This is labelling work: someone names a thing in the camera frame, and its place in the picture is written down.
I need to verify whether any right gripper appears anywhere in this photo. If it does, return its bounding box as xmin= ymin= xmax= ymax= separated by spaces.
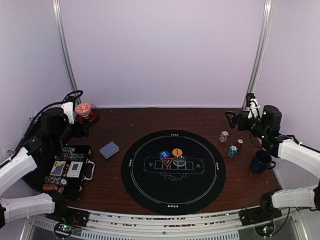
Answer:
xmin=225 ymin=110 xmax=269 ymax=140

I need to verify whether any orange round blind button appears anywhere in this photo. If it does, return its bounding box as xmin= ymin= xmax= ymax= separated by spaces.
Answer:
xmin=172 ymin=148 xmax=183 ymax=157

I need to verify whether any clear acrylic dealer button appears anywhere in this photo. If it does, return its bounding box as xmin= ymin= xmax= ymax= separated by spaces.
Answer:
xmin=173 ymin=156 xmax=186 ymax=167

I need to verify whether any blue round blind button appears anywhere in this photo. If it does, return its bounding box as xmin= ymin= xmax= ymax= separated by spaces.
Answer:
xmin=159 ymin=150 xmax=171 ymax=159

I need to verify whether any red triangle marker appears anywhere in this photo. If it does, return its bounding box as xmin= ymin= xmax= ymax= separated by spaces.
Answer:
xmin=160 ymin=157 xmax=174 ymax=169

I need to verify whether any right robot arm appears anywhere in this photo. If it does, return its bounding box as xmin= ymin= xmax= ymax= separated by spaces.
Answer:
xmin=225 ymin=105 xmax=320 ymax=221

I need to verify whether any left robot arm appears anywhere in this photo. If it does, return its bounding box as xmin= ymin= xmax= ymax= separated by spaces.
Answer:
xmin=0 ymin=105 xmax=91 ymax=226

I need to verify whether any black white chip stack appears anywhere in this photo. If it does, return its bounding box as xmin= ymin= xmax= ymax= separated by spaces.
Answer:
xmin=219 ymin=130 xmax=229 ymax=143

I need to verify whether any red patterned bowl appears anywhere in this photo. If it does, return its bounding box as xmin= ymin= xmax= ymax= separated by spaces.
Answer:
xmin=75 ymin=102 xmax=98 ymax=123

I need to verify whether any red white chip stack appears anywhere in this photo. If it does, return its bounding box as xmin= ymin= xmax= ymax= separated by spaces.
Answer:
xmin=236 ymin=138 xmax=244 ymax=149

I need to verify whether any blue playing card deck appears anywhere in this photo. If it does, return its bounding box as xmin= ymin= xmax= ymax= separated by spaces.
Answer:
xmin=99 ymin=141 xmax=120 ymax=159

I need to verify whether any card deck in case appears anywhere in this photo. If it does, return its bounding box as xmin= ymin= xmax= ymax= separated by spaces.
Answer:
xmin=66 ymin=161 xmax=83 ymax=178
xmin=49 ymin=160 xmax=66 ymax=177

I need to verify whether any black poker chip case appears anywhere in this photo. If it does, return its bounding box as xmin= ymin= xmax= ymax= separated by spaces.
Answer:
xmin=23 ymin=145 xmax=95 ymax=200

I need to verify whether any dark blue mug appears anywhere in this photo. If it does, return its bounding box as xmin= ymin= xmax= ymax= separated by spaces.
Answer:
xmin=249 ymin=150 xmax=276 ymax=174

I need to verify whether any round black poker mat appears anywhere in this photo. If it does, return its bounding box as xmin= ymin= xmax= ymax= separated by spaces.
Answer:
xmin=121 ymin=130 xmax=227 ymax=216

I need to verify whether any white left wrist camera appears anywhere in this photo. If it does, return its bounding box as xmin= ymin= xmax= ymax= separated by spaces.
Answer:
xmin=60 ymin=101 xmax=75 ymax=125

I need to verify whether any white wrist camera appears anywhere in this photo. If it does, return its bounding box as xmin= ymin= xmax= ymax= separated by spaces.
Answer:
xmin=60 ymin=101 xmax=75 ymax=125
xmin=246 ymin=93 xmax=260 ymax=119

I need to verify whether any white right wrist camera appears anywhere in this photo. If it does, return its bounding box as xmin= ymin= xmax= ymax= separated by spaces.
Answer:
xmin=246 ymin=93 xmax=260 ymax=119

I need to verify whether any right aluminium frame post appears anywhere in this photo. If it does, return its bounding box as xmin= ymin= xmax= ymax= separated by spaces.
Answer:
xmin=246 ymin=0 xmax=274 ymax=94

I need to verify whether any aluminium frame post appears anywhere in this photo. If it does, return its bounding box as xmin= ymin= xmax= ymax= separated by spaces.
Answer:
xmin=52 ymin=0 xmax=78 ymax=91
xmin=246 ymin=0 xmax=274 ymax=94

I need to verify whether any front aluminium rail base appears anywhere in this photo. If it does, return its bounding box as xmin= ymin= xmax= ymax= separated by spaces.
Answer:
xmin=22 ymin=204 xmax=301 ymax=240

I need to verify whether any left aluminium frame post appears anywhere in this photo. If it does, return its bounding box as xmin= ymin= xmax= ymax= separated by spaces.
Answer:
xmin=52 ymin=0 xmax=78 ymax=91

